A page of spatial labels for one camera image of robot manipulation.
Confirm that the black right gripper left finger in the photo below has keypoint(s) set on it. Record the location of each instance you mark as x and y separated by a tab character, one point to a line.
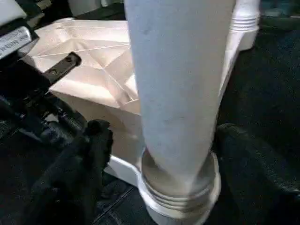
75	178

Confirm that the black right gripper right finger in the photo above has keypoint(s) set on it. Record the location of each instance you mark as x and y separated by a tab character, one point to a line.
262	187

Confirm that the white plastic table top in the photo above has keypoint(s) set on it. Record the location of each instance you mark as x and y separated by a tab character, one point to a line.
93	61

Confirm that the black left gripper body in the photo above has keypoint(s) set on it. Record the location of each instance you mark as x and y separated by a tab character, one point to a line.
23	98

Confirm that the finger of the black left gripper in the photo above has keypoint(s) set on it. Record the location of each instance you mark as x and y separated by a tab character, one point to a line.
61	131
61	68

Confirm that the black table mat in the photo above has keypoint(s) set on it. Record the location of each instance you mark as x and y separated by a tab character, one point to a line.
267	84

